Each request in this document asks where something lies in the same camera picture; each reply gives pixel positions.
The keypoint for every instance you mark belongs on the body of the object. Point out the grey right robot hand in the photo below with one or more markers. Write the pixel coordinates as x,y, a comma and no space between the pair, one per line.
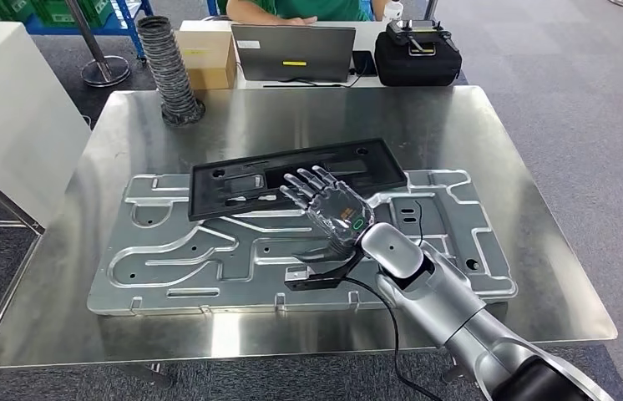
336,213

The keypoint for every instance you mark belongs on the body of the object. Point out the person's right hand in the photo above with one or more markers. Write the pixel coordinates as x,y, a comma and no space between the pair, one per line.
301,21

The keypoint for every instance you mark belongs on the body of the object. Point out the black plastic mounting panel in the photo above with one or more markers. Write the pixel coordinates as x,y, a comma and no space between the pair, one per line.
234,191

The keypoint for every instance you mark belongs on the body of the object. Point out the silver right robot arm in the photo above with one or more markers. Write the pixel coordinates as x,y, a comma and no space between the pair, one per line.
444,293

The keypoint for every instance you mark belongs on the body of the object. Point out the person's right forearm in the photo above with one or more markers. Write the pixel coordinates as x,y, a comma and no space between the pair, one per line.
256,12

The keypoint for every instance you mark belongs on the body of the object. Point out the stainless steel workbench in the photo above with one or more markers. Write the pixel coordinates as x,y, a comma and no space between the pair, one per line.
234,122

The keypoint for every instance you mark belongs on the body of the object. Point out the blue metal shelf rack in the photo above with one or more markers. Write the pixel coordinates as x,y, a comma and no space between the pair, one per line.
123,25

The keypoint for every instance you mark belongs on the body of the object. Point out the person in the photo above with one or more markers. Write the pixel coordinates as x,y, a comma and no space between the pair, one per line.
322,8

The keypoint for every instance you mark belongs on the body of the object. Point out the grey metal box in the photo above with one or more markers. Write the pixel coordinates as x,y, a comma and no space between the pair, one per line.
292,52

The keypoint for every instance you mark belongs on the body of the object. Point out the white desk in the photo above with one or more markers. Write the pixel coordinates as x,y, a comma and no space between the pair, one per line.
369,36

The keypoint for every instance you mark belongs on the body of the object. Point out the white plastic bottle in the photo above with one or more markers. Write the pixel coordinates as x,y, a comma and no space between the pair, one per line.
393,10

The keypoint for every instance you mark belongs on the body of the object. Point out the brown cardboard box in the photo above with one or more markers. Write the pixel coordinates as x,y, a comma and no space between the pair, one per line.
209,58

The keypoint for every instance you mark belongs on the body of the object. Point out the black remote controller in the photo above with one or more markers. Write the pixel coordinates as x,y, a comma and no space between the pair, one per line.
419,32

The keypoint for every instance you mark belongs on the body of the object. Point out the black tool case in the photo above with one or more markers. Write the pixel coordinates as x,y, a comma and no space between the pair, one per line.
416,69

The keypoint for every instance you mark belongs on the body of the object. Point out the stamped grey metal plate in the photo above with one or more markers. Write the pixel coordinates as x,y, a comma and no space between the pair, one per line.
178,265

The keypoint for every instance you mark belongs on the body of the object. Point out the white cabinet box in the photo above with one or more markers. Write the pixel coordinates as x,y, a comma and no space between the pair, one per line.
13,110

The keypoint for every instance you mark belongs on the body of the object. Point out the black camera bracket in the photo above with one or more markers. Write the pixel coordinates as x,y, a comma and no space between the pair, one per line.
328,279

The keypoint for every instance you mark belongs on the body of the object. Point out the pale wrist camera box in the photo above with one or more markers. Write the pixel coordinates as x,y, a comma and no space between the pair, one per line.
299,274

